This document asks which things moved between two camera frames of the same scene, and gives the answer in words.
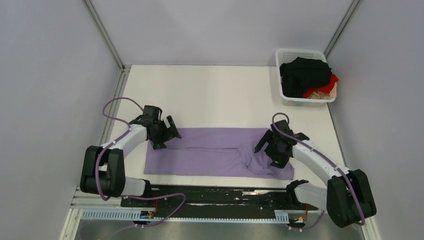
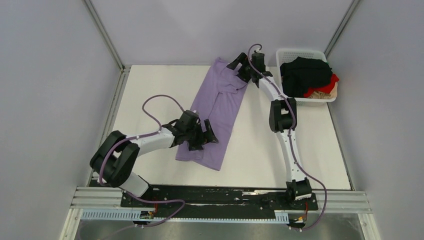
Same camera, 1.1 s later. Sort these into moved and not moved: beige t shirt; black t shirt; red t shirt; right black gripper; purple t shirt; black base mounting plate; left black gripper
Moved: left black gripper; purple t shirt; right black gripper
Not moved: red t shirt; black base mounting plate; beige t shirt; black t shirt
